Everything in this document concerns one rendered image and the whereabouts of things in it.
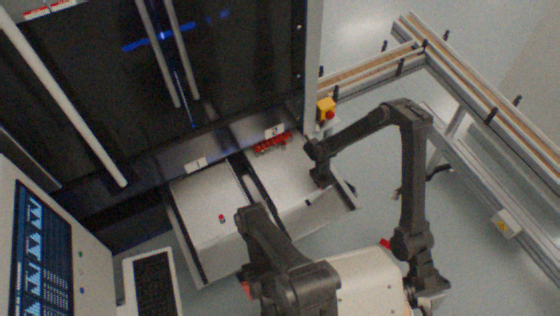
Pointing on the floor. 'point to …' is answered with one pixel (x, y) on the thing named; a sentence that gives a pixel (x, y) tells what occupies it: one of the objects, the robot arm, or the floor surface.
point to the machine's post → (311, 62)
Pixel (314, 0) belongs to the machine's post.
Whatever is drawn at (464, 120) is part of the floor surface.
